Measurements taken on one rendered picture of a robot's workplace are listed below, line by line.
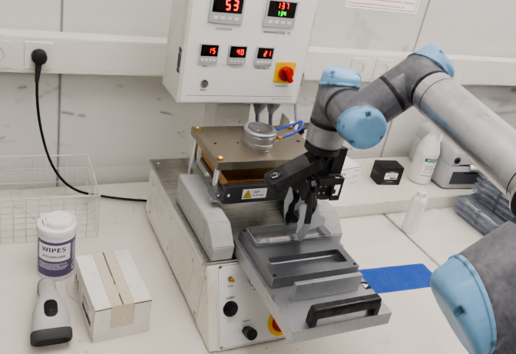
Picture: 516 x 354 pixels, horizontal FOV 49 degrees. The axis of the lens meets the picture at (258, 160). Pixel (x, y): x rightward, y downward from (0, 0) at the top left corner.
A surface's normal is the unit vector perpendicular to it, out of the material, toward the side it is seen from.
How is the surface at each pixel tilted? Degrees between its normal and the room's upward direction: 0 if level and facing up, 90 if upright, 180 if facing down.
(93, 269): 2
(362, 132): 90
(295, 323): 0
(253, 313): 65
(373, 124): 90
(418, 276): 0
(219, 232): 41
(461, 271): 46
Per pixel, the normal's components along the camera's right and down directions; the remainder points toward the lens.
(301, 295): 0.41, 0.47
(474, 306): -0.27, -0.14
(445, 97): -0.55, -0.53
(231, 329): 0.44, 0.06
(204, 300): -0.90, 0.04
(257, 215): 0.18, -0.88
